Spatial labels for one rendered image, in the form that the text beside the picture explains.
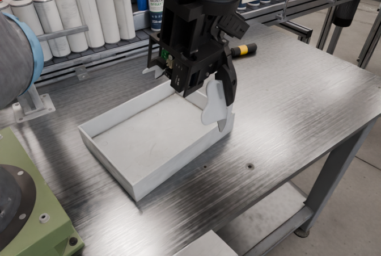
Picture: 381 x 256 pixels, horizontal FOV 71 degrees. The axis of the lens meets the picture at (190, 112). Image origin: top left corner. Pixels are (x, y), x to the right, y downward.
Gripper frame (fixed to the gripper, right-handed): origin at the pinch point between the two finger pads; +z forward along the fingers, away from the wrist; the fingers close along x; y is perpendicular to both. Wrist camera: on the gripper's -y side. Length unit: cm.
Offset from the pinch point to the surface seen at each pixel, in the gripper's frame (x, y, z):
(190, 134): -1.0, -5.3, 15.5
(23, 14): -50, 5, 9
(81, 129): -16.2, 11.8, 14.6
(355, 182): 55, -101, 87
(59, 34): -46.0, -0.8, 14.0
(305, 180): 35, -84, 92
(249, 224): 24, -29, 72
